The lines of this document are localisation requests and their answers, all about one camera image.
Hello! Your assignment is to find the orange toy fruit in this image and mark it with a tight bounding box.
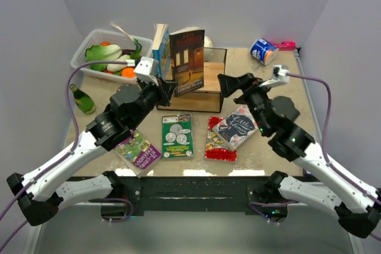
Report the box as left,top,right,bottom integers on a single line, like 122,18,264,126
121,67,136,79

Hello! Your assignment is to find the purple 117-storey treehouse book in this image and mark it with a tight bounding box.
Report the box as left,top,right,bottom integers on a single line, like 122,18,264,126
114,130,161,177

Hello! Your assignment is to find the white cartoon mug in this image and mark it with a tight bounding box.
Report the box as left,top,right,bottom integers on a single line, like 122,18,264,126
184,26,214,61

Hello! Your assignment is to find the white toy radish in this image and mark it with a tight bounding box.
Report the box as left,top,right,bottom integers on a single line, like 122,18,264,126
107,55,131,73

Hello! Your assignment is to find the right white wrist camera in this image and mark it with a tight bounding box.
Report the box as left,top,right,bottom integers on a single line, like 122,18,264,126
260,65,289,88

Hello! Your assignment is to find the white plastic basket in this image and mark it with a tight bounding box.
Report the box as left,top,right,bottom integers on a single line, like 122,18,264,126
70,29,152,83

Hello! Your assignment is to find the green glass bottle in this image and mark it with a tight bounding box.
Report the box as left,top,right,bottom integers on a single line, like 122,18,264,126
69,83,96,115

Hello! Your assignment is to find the toy spring onion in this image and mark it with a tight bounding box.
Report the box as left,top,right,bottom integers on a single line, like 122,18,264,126
110,22,143,61

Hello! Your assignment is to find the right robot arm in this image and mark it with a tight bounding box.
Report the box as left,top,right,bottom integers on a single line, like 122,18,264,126
217,68,380,239

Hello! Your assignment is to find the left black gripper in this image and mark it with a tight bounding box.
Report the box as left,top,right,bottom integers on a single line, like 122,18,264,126
130,73,177,128

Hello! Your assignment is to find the orange toy carrot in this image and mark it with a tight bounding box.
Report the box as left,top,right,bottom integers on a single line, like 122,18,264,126
100,41,110,46

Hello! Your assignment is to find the Little Women book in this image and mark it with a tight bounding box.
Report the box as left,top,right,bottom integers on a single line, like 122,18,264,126
213,105,258,150

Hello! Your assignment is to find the dark Edward Tulane book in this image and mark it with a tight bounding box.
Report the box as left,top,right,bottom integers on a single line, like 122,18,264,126
169,26,205,97

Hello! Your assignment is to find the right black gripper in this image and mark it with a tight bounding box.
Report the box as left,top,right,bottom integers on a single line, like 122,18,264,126
217,73,274,135

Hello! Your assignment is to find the toy cabbage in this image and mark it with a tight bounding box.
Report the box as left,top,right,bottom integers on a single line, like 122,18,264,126
85,45,123,62

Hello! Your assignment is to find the green coin book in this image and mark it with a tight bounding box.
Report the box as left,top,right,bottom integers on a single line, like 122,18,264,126
161,114,194,160

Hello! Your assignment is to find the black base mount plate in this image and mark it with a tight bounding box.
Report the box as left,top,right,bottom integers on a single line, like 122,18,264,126
121,176,286,216

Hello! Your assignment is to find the blue 26-storey treehouse book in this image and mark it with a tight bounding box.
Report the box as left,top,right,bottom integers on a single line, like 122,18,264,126
152,24,171,79

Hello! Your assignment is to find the wood and wire shelf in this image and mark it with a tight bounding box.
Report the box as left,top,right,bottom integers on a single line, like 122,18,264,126
157,48,227,113

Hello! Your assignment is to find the red patterned book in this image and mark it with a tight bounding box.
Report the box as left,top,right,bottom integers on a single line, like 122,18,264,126
204,117,238,163

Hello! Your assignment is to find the pink stapler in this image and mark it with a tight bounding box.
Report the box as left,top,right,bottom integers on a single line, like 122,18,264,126
273,41,296,51

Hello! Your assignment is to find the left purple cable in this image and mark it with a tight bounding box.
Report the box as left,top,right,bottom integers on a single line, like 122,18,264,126
0,61,132,246

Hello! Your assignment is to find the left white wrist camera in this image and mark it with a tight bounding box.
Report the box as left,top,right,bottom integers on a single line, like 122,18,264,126
126,57,158,86

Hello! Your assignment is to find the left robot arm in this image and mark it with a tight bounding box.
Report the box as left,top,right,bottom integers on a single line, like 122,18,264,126
7,78,177,226

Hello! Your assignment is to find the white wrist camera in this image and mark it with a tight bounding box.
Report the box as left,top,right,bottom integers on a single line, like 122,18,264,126
126,57,158,86
260,65,289,88

